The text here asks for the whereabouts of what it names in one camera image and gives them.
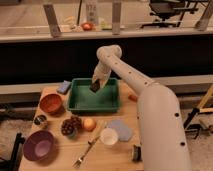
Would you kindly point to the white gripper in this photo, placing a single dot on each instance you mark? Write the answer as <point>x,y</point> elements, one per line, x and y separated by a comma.
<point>101,74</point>

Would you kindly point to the black eraser block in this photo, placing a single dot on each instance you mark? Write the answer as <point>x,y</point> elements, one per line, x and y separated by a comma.
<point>94,87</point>

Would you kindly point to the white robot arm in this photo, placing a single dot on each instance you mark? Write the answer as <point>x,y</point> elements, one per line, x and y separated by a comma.
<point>162,135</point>

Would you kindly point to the green plastic tray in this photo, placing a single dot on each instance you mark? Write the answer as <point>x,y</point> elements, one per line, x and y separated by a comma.
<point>82,100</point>

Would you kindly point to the orange carrot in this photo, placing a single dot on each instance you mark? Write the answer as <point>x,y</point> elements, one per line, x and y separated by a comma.
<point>133,98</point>

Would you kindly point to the blue sponge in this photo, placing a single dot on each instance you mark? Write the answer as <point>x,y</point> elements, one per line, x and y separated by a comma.
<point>64,87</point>

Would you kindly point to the red apple on shelf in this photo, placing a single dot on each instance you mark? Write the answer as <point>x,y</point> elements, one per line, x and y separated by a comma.
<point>87,26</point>

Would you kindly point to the peach-coloured fruit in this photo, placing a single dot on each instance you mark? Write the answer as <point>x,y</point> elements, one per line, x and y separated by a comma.
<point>89,124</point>

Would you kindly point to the orange-brown bowl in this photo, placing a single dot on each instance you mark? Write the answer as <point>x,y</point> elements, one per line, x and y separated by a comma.
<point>50,103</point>

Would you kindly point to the pine cone in cup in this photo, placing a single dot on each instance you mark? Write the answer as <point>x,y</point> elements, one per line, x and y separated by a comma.
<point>71,126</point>

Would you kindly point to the light blue cloth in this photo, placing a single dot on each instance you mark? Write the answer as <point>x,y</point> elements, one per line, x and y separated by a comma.
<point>122,129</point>

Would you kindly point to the white cup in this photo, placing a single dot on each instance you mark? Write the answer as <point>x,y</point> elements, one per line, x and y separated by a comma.
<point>109,137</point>

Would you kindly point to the small dark cup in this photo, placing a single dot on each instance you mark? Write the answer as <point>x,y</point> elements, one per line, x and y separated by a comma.
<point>40,121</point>

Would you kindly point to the black office chair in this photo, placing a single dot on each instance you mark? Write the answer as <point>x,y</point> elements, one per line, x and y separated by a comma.
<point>171,12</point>

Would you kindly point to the purple bowl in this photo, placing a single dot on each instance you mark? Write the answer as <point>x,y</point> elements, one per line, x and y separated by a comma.
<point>38,145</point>

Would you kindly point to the black tripod stand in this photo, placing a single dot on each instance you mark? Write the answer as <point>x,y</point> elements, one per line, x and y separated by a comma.
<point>191,115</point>

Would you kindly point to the black chair frame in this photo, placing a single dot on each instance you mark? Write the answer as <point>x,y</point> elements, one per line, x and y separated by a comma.
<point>10,164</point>

